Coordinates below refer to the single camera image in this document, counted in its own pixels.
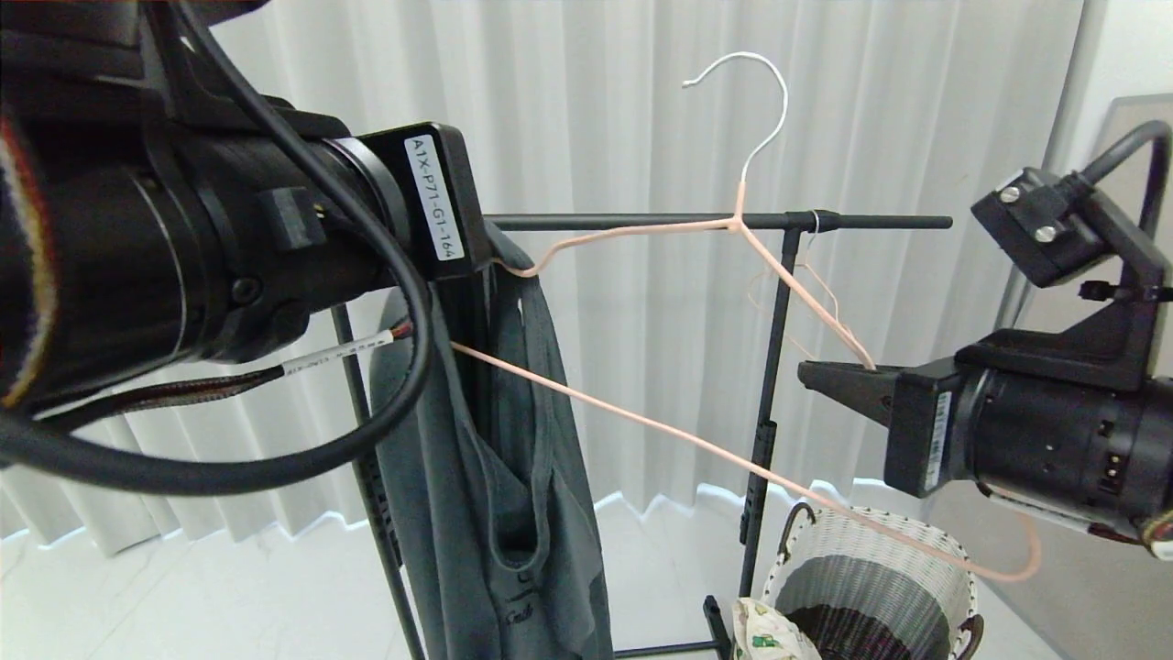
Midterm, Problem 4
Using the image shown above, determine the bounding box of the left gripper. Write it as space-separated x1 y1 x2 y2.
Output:
46 122 491 409

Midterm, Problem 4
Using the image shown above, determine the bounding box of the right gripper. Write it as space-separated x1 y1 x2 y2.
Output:
882 356 1173 551

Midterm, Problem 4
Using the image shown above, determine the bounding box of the pink clothes hanger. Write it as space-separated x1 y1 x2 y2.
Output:
449 52 1044 584
747 261 841 360

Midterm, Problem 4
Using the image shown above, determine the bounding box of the dark grey shirt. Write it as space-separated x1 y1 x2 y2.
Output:
369 220 615 660

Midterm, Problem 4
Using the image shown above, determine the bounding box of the white laundry basket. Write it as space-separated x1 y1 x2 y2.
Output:
756 501 986 660

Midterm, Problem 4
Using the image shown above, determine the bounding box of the black clothes rack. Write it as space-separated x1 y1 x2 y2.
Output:
330 209 954 660

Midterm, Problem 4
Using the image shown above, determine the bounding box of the cream printed garment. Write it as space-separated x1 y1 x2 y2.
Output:
731 596 821 660

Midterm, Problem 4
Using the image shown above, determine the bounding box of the white curtain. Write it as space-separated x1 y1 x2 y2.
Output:
0 0 1091 558

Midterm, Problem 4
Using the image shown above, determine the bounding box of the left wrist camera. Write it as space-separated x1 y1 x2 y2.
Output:
0 0 354 140

